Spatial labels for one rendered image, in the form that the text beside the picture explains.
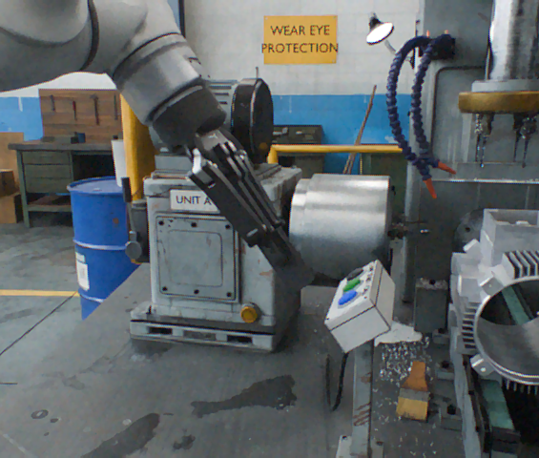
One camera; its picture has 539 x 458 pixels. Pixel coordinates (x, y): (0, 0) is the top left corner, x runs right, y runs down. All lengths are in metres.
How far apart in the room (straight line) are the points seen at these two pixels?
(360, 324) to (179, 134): 0.32
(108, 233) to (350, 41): 4.15
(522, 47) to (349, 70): 5.15
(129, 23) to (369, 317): 0.43
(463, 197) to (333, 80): 5.05
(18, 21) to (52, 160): 5.48
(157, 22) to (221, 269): 0.64
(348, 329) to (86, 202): 2.28
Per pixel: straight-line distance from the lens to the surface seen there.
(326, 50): 6.25
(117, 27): 0.57
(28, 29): 0.47
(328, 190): 1.10
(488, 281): 0.79
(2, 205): 6.52
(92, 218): 2.85
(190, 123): 0.56
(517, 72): 1.16
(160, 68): 0.57
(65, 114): 6.62
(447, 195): 1.27
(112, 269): 2.87
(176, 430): 0.94
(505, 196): 1.28
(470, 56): 1.38
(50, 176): 5.97
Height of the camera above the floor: 1.32
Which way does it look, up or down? 14 degrees down
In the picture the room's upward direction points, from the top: straight up
